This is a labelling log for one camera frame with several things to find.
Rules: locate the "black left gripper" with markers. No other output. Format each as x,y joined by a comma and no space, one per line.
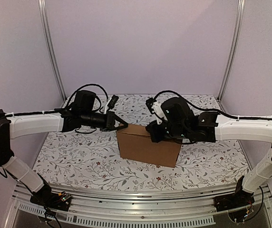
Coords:
110,121

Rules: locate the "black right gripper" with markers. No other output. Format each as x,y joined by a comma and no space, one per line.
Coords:
153,130

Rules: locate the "brown cardboard box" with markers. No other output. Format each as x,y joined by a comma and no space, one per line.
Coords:
134,143

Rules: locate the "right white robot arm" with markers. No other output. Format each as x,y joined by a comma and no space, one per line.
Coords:
251,129

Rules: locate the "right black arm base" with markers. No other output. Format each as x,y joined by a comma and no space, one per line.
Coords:
234,200

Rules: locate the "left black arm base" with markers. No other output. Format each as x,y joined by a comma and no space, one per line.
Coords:
45,197

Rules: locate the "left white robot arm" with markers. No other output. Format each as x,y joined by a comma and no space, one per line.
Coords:
13,126

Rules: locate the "floral patterned table mat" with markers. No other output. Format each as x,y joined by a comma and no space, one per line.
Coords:
92,160

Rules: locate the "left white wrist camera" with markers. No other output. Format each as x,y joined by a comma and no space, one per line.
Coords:
110,103

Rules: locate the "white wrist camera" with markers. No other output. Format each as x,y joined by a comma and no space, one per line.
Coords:
155,108
110,103

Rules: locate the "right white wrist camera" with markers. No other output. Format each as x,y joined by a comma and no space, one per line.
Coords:
155,108

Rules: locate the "aluminium front rail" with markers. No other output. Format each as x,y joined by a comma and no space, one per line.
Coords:
147,209

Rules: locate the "right aluminium frame post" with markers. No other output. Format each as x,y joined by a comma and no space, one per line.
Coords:
233,48

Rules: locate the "aluminium frame post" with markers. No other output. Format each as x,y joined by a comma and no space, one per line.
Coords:
233,48
50,48

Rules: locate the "left aluminium frame post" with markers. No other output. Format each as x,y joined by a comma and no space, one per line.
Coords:
50,48

